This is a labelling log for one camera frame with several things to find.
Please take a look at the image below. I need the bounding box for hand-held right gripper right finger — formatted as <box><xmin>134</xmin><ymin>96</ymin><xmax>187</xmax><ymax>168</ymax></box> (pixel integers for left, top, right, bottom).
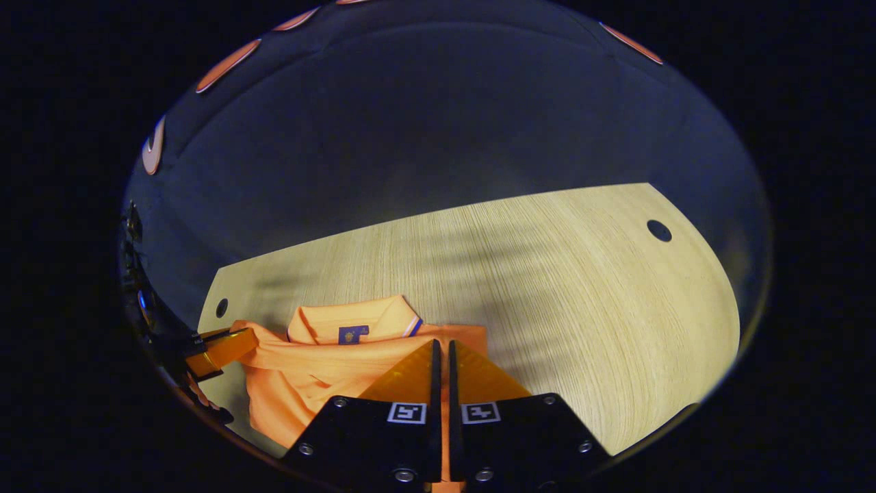
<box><xmin>448</xmin><ymin>339</ymin><xmax>612</xmax><ymax>487</ymax></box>

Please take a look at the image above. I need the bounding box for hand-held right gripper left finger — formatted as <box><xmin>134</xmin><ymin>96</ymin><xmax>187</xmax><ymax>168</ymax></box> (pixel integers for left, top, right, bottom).
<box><xmin>281</xmin><ymin>339</ymin><xmax>443</xmax><ymax>487</ymax></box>

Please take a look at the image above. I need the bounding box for orange polo T-shirt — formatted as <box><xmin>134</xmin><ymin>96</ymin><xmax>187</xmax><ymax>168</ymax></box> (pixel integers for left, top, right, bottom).
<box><xmin>229</xmin><ymin>294</ymin><xmax>489</xmax><ymax>493</ymax></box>

